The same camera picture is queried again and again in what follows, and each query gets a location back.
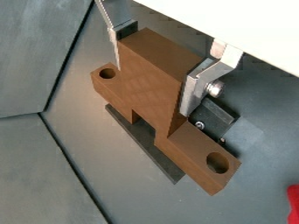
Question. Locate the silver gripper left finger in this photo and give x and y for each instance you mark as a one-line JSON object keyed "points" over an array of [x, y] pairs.
{"points": [[121, 24]]}

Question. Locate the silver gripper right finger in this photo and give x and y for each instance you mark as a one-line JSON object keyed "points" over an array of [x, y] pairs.
{"points": [[202, 81]]}

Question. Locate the black angle bracket fixture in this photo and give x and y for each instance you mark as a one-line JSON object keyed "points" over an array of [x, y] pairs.
{"points": [[193, 151]]}

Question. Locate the brown T-shaped block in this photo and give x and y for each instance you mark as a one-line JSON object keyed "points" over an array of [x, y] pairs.
{"points": [[143, 87]]}

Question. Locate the red hexagonal peg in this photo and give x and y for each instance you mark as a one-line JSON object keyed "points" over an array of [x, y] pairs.
{"points": [[293, 195]]}

